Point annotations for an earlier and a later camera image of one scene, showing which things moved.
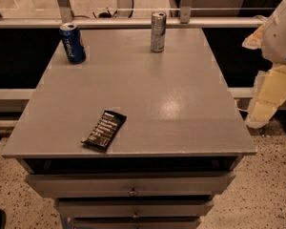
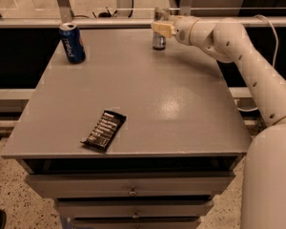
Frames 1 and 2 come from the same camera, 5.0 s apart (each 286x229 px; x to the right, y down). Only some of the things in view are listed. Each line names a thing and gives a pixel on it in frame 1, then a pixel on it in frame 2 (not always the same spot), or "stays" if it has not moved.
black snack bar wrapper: x=106 y=129 stays
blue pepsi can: x=72 y=43 stays
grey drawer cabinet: x=173 y=156 stays
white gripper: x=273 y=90 → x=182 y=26
